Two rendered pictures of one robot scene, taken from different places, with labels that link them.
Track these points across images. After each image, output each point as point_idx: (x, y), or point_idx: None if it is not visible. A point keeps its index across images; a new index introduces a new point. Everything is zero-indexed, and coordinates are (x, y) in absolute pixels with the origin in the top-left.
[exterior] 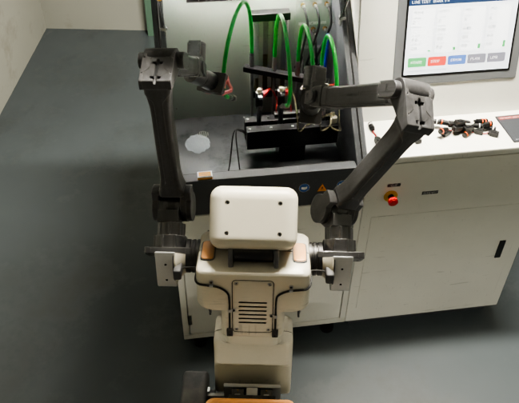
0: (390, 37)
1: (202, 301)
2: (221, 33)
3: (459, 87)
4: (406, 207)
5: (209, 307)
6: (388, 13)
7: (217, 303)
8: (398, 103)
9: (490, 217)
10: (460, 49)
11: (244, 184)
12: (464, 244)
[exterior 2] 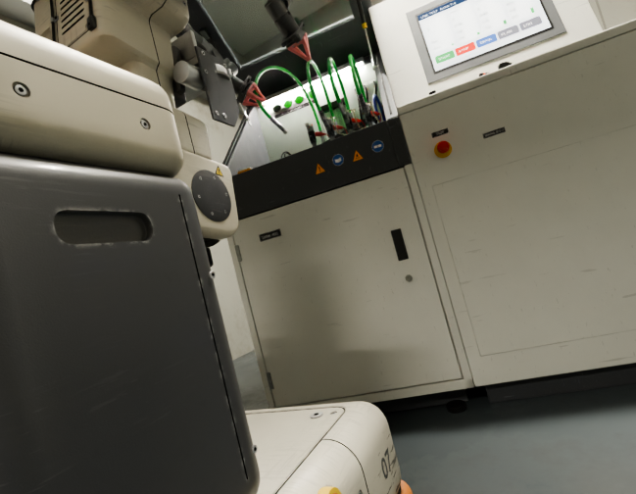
0: (412, 49)
1: (35, 27)
2: (303, 135)
3: (503, 62)
4: (472, 162)
5: (40, 31)
6: (403, 33)
7: (44, 21)
8: None
9: (614, 153)
10: (485, 31)
11: (278, 168)
12: (599, 210)
